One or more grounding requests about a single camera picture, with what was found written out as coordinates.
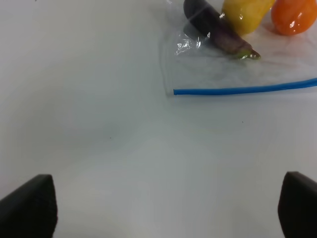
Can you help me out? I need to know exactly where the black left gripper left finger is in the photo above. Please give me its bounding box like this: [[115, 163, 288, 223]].
[[0, 175, 58, 238]]

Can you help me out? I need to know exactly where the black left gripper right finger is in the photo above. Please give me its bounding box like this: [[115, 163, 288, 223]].
[[277, 172, 317, 238]]

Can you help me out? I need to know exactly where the clear zip bag blue seal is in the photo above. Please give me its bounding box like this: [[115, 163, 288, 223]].
[[160, 0, 317, 96]]

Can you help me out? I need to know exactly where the orange toy fruit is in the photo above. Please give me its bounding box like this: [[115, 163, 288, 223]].
[[271, 0, 317, 36]]

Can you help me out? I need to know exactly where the yellow toy pepper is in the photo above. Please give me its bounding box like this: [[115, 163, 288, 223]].
[[222, 0, 275, 36]]

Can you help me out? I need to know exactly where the purple toy eggplant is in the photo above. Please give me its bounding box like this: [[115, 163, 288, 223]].
[[183, 0, 261, 60]]

